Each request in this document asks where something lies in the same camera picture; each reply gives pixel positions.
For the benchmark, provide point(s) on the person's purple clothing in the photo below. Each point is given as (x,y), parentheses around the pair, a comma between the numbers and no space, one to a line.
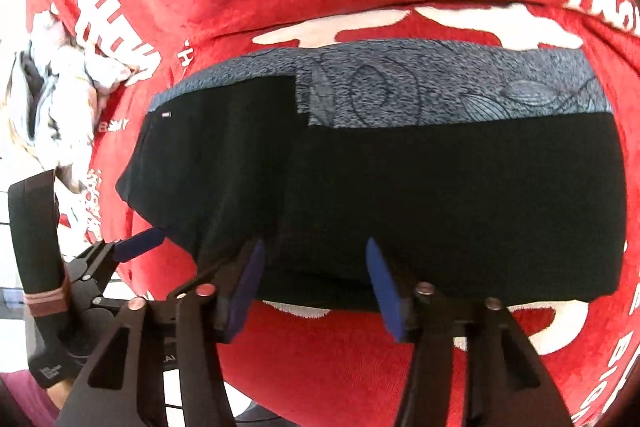
(22,399)

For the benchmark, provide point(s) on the black pants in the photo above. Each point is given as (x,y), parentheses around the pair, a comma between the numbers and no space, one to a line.
(400,207)

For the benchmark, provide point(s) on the person's left hand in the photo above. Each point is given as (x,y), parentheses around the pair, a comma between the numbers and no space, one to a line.
(50,342)

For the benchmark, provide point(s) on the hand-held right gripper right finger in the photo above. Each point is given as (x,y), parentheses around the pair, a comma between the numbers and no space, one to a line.
(382,287)

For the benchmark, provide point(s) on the white floral cloth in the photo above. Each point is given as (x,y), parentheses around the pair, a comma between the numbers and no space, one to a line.
(65,107)

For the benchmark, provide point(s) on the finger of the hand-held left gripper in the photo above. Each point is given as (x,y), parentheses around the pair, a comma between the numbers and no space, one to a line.
(140,241)

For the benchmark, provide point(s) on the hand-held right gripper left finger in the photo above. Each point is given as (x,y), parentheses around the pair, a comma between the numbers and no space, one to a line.
(245,287)

